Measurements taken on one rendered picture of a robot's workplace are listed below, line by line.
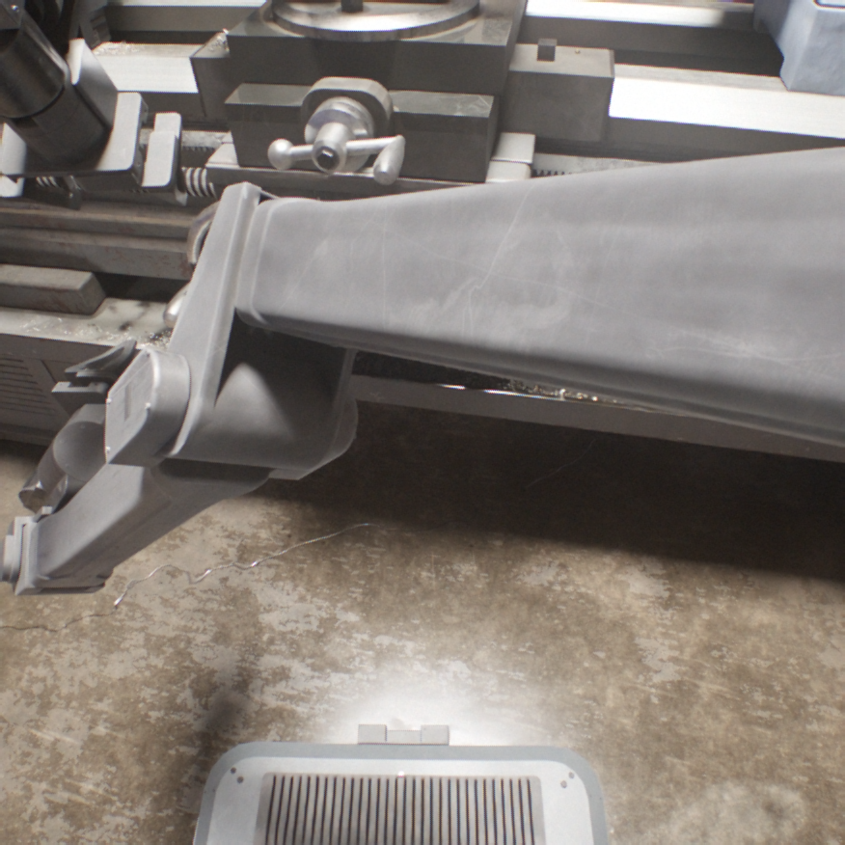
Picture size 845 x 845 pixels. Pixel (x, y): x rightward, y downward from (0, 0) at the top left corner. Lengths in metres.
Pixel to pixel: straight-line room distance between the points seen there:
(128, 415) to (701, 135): 0.78
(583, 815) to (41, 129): 0.90
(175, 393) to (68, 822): 1.08
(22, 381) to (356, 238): 1.42
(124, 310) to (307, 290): 1.12
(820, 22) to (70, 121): 0.84
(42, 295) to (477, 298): 1.27
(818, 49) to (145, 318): 1.15
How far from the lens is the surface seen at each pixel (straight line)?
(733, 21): 1.28
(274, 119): 0.80
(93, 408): 0.70
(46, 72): 0.50
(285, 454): 0.32
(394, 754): 0.94
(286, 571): 1.35
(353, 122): 0.70
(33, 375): 1.58
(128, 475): 0.41
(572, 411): 1.00
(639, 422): 1.02
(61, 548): 0.56
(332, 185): 0.81
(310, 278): 0.25
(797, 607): 1.46
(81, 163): 0.54
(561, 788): 0.93
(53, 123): 0.51
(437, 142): 0.76
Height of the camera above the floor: 1.16
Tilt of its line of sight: 49 degrees down
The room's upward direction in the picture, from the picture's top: 1 degrees counter-clockwise
